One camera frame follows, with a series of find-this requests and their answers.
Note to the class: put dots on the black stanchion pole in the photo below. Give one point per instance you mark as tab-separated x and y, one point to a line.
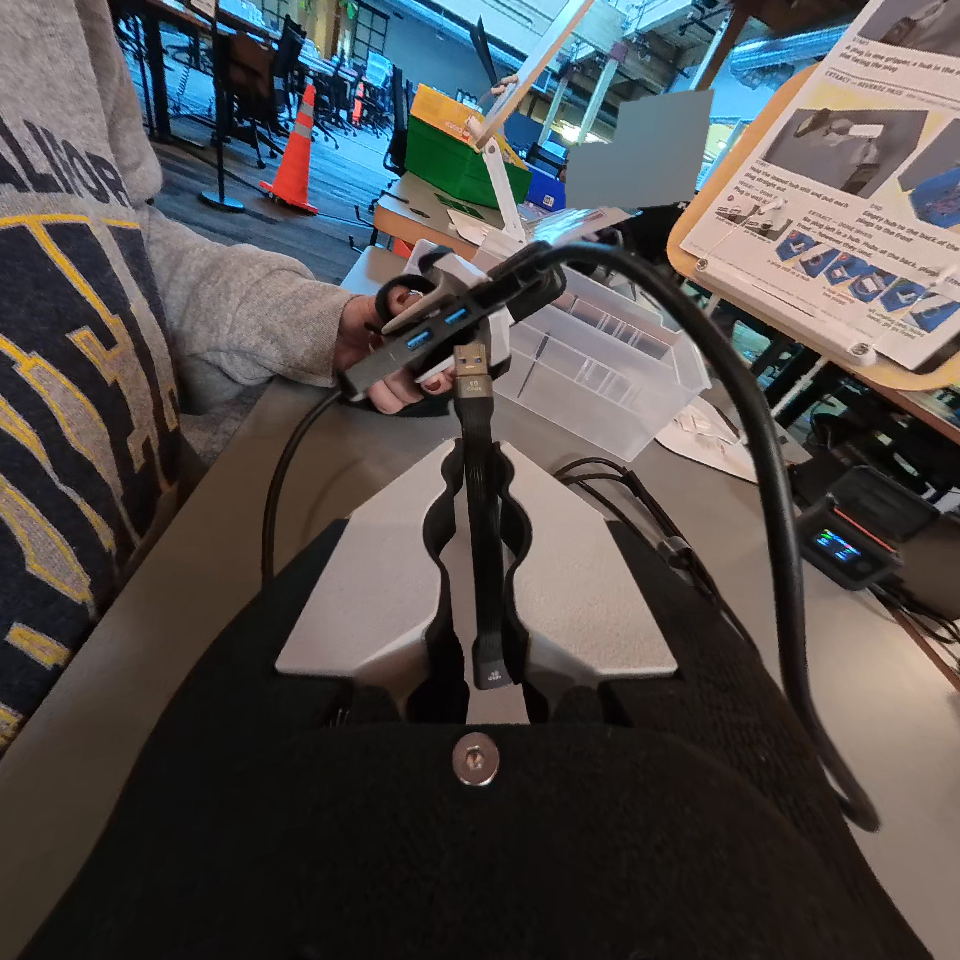
219	112

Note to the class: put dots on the white paper sheet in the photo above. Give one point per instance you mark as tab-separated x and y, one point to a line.
705	442

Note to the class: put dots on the orange traffic cone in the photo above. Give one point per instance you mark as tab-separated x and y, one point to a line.
292	165

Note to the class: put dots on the white desk stand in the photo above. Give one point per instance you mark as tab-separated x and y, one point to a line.
504	187

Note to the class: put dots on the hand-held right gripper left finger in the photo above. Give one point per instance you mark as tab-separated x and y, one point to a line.
360	600

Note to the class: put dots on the slim black usb hub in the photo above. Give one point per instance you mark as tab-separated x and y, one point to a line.
375	367

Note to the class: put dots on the black power bank with display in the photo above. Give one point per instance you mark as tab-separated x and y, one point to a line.
847	555

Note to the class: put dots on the green and yellow box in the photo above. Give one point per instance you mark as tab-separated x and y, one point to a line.
450	165

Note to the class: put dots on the wooden side table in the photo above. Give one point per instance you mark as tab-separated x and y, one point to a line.
420	202

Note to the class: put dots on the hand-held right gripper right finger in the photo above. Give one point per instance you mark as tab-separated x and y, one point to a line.
592	600

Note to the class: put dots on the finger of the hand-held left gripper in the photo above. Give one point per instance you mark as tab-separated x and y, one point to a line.
501	345
461	274

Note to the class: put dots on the person's left hand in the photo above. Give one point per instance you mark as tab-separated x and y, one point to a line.
360	330

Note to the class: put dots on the blue bin with label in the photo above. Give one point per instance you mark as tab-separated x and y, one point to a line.
546	191

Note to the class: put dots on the clear plastic bin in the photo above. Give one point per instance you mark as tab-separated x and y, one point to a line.
615	390

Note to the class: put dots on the wooden instruction board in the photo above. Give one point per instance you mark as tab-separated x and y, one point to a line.
825	187

